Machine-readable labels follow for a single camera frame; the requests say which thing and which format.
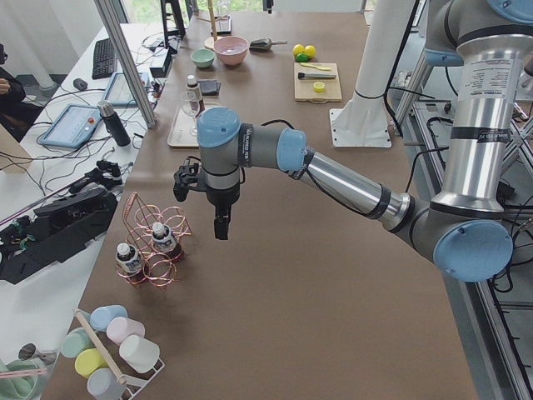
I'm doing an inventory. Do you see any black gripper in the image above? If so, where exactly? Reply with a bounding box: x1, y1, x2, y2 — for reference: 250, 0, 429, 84
173, 156, 242, 240

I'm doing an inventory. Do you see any copper wire bottle basket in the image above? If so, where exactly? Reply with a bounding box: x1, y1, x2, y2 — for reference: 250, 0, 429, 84
115, 192, 192, 290

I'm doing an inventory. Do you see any tea bottle front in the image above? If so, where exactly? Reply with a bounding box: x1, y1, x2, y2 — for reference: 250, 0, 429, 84
187, 74, 205, 118

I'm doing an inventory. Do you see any tea bottle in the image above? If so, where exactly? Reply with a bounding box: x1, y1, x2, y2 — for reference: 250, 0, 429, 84
187, 74, 205, 118
152, 222, 183, 263
116, 242, 146, 284

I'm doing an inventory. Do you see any tea bottle middle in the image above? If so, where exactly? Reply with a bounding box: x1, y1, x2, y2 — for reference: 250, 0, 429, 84
152, 222, 183, 263

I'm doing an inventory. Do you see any cream serving tray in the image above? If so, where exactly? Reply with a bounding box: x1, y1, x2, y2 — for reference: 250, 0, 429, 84
167, 105, 198, 148

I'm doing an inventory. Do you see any clear wine glass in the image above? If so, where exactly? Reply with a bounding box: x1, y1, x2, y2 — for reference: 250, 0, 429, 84
181, 91, 200, 137

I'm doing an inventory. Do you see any grey folded cloth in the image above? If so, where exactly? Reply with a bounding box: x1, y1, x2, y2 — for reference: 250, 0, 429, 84
198, 79, 221, 97

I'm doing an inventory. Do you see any black thermos bottle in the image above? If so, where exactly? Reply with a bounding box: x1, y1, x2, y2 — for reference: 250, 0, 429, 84
97, 100, 131, 147

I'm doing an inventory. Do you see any pink cup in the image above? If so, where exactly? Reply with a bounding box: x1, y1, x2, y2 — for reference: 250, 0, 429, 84
106, 317, 146, 345

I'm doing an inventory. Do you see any blue cup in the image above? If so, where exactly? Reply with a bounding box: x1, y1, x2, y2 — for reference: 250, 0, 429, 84
89, 304, 128, 332

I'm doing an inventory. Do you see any white cup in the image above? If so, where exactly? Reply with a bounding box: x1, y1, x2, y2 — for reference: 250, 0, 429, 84
119, 335, 160, 373

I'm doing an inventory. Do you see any half lemon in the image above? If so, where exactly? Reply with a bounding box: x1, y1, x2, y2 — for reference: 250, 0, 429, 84
313, 81, 326, 93

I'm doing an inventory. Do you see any black device chassis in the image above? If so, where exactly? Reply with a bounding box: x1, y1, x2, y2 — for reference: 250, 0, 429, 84
1, 160, 122, 284

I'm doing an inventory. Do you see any wooden cutting board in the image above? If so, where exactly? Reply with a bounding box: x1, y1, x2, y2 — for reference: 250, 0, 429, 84
294, 62, 342, 103

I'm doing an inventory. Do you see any pink bowl with ice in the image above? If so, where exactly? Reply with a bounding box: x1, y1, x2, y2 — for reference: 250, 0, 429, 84
213, 36, 249, 66

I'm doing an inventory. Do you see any yellow peeler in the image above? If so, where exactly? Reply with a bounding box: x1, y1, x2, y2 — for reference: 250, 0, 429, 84
300, 62, 332, 71

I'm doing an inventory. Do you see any metal scoop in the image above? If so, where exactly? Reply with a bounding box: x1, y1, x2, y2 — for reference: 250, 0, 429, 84
249, 38, 287, 53

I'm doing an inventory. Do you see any green lime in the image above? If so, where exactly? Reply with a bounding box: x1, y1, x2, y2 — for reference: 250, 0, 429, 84
295, 52, 309, 63

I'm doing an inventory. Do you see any white cup rack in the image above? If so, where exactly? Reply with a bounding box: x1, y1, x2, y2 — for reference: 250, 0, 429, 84
74, 309, 166, 399

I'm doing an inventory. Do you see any green cup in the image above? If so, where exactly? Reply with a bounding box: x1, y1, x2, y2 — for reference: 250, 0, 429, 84
60, 327, 95, 358

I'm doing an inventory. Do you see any yellow lemon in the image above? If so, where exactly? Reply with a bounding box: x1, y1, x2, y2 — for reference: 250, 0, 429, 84
292, 43, 305, 58
304, 45, 316, 58

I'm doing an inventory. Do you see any yellow cup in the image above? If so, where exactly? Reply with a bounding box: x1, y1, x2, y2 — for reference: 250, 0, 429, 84
74, 347, 108, 378

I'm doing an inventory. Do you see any black keyboard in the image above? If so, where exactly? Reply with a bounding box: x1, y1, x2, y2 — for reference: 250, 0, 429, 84
92, 38, 117, 79

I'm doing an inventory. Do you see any computer mouse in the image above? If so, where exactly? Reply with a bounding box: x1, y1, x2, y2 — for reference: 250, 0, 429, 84
72, 78, 88, 92

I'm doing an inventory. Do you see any grey cup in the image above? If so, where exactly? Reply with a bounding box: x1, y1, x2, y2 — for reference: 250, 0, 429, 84
87, 367, 125, 400

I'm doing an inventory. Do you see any wooden glass tree stand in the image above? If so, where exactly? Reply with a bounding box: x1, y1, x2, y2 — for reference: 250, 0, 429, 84
196, 0, 232, 50

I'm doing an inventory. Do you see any green bowl with utensils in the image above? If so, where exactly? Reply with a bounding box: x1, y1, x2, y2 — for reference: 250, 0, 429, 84
1, 343, 57, 399

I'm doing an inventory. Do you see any tea bottle near handle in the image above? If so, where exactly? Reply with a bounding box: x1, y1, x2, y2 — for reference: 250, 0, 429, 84
116, 242, 146, 284

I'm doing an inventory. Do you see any aluminium frame post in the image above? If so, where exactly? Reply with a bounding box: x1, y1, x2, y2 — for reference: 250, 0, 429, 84
94, 0, 157, 129

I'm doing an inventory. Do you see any black handled knife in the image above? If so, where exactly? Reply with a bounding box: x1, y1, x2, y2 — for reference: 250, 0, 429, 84
297, 72, 336, 80

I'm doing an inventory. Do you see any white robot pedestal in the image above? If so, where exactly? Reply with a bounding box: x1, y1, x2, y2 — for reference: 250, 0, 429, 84
330, 0, 418, 148

